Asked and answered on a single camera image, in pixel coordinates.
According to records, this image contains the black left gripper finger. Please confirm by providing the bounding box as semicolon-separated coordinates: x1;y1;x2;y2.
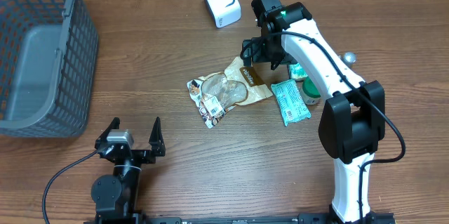
149;117;166;157
95;117;120;146

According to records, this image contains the teal tissue pack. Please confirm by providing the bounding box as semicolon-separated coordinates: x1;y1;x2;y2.
288;63;308;81

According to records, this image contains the green lidded white jar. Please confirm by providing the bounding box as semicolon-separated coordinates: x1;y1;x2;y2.
300;77;321;105

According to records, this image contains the teal wipes packet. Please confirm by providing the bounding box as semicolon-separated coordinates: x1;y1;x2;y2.
271;79;311;126

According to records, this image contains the beige brown snack bag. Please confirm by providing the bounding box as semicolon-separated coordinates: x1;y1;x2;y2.
187;57;273;129

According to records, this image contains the yellow dish soap bottle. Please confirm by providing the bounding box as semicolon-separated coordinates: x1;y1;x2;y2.
340;51;356;68

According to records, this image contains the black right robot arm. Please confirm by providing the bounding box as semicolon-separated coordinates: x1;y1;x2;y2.
241;0;393;223

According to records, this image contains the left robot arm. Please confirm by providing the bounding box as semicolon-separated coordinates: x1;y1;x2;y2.
91;117;166;223

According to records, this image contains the white barcode scanner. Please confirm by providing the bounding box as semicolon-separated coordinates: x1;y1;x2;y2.
204;0;241;28

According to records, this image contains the grey plastic mesh basket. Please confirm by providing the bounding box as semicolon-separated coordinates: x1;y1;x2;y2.
1;0;99;138

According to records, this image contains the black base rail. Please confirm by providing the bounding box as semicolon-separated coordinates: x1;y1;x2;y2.
83;211;397;224

